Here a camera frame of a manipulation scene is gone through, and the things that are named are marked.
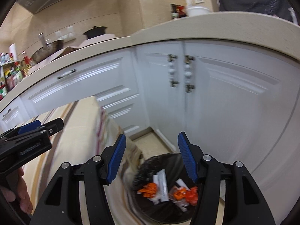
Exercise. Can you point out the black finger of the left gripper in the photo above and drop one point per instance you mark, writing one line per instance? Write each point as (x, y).
(54, 126)

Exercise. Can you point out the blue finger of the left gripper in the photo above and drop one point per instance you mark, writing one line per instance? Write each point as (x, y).
(29, 127)

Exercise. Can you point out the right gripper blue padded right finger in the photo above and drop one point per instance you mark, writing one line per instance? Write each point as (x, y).
(188, 159)

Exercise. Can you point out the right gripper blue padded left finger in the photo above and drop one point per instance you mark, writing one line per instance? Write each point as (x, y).
(115, 155)

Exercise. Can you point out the black trash bin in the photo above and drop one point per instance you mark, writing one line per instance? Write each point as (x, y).
(164, 212)

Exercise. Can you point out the person left hand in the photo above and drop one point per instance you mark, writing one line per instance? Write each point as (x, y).
(25, 203)

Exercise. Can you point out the striped tablecloth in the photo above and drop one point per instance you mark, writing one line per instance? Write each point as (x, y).
(87, 131)

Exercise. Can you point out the white paper in bin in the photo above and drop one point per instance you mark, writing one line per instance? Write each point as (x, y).
(164, 195)

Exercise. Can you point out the orange wrapper in bin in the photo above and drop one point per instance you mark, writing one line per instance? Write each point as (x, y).
(180, 195)

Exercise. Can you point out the spice rack with bottles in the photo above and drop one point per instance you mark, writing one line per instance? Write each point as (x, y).
(13, 71)

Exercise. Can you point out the steel wok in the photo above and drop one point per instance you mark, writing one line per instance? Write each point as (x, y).
(47, 49)

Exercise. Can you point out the paper towel roll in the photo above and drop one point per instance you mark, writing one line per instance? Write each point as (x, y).
(12, 50)

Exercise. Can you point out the black clay pot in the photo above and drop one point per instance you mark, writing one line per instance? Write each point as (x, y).
(95, 32)

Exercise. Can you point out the dark sauce bottle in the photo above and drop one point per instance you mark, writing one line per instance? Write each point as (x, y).
(174, 12)

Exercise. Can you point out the white bowl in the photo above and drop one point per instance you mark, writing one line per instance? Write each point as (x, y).
(197, 11)

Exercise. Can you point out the white drawer handle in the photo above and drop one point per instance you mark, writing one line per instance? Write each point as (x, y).
(66, 74)

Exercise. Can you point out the right cabinet door handle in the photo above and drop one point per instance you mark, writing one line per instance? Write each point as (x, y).
(188, 73)

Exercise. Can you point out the cabinet door handle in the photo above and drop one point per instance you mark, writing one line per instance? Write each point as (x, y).
(188, 73)
(172, 70)

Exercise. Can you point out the left cabinet door handle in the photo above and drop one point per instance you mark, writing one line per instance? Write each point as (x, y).
(172, 70)

